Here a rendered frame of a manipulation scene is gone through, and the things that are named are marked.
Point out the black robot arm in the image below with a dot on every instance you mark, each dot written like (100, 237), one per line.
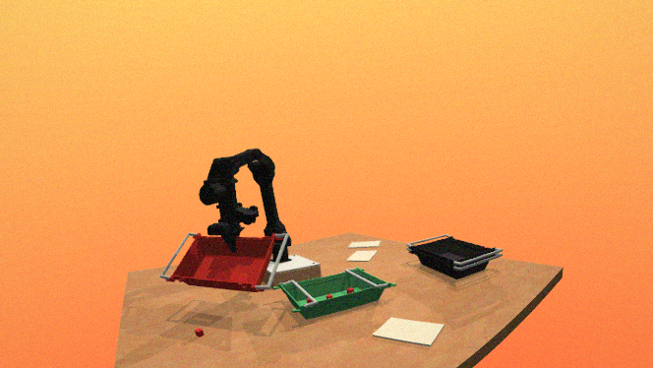
(220, 187)

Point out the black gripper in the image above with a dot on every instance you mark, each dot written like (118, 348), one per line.
(224, 227)

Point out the cream flat rectangular pad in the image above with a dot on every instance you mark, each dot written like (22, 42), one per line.
(409, 331)
(364, 244)
(362, 256)

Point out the green plastic tray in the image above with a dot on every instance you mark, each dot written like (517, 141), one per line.
(337, 286)

